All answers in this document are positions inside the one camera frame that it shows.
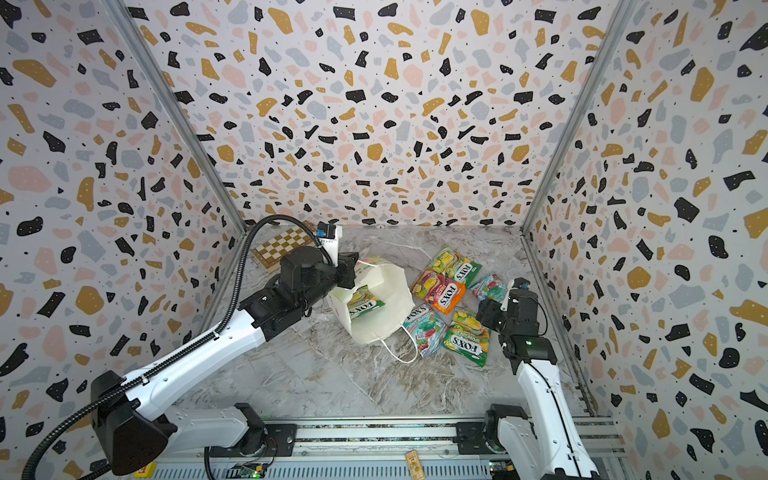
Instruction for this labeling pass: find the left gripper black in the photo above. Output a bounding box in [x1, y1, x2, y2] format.
[297, 249, 360, 315]

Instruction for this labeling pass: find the yellow label tag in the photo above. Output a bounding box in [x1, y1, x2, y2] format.
[133, 463, 157, 479]

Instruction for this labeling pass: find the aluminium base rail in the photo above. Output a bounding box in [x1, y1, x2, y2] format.
[116, 416, 631, 480]

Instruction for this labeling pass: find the pink orange Fox's candy bag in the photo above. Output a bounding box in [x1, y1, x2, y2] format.
[411, 270, 466, 315]

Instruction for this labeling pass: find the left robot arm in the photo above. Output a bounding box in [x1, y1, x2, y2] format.
[92, 246, 360, 475]

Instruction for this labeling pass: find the white paper bag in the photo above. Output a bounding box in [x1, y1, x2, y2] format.
[326, 256, 419, 364]

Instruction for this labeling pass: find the green circuit board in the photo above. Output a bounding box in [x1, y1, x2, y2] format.
[226, 463, 268, 479]

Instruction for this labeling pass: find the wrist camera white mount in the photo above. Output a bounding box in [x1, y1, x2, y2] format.
[316, 222, 343, 266]
[506, 277, 531, 310]

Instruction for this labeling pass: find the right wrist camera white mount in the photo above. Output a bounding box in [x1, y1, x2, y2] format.
[506, 277, 531, 310]

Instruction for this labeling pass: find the black corrugated cable conduit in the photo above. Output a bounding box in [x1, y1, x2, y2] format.
[20, 214, 328, 480]

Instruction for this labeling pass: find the yellow green Fox's candy bag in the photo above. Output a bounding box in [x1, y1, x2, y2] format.
[429, 247, 482, 286]

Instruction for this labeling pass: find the teal pink Fox's candy bag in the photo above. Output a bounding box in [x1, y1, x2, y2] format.
[403, 304, 447, 358]

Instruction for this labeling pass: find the wooden tag on rail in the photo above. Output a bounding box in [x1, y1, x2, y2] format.
[405, 451, 426, 480]

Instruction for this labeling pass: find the wooden chessboard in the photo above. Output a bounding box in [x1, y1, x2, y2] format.
[251, 226, 314, 272]

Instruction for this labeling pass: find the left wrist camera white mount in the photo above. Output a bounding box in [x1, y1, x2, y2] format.
[316, 222, 343, 266]

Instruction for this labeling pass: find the teal mint Fox's candy bag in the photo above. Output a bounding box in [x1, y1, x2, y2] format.
[470, 274, 507, 303]

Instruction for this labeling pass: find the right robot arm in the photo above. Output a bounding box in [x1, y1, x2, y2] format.
[477, 288, 600, 479]

